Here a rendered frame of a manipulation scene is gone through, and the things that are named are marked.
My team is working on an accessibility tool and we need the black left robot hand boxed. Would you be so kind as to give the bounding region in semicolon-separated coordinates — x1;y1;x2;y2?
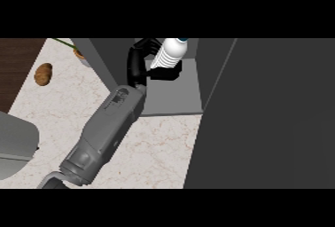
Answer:
125;37;184;89

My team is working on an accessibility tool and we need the white water bottle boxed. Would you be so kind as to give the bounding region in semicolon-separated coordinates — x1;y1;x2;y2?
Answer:
149;37;190;71

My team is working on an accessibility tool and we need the grey cabinet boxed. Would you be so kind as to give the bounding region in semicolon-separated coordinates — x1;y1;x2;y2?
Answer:
71;37;239;118

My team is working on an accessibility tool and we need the dark grey cabinet door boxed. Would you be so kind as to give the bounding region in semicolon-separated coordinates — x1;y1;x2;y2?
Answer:
181;37;335;190

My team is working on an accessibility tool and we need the potted plant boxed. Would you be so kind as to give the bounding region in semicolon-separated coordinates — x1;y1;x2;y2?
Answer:
52;37;93;68

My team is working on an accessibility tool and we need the brown potato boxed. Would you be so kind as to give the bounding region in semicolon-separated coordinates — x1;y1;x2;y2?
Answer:
32;62;53;87

